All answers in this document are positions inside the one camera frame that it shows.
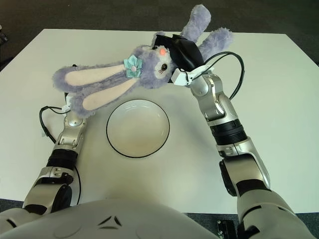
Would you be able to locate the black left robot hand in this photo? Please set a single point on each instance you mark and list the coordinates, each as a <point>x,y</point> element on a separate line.
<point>66,98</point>

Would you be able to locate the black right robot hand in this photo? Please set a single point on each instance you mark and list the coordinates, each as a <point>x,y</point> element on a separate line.
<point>187,54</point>

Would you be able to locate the purple plush bunny doll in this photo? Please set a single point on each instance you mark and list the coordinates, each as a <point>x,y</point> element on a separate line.
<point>149,72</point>

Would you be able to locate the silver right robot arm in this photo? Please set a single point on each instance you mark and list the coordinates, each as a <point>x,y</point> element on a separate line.
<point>219,104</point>

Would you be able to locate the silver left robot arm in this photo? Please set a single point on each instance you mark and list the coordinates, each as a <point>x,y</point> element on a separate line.
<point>72,124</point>

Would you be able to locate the white plate with black rim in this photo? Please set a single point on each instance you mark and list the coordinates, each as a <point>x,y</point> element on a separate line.
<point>138,129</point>

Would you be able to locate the grey robot torso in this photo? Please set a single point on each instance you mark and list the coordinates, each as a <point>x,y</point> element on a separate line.
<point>112,224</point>

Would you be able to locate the black metal bracket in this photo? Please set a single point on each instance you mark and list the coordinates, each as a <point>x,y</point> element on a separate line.
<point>224,229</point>

